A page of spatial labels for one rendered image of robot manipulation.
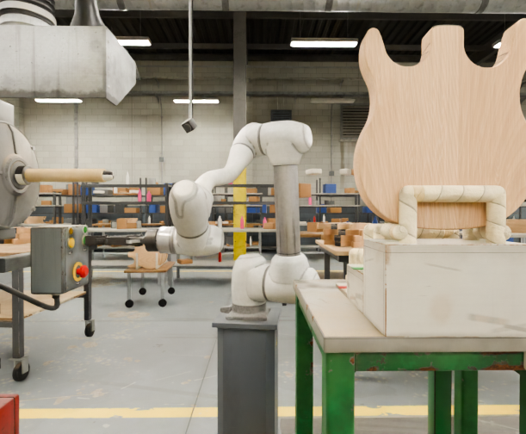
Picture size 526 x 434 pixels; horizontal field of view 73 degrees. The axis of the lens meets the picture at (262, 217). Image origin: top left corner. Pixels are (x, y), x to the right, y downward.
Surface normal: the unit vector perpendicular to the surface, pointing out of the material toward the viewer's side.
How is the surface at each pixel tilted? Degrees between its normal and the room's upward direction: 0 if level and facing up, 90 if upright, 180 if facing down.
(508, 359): 90
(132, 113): 90
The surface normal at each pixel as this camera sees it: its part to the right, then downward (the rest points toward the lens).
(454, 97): 0.00, 0.01
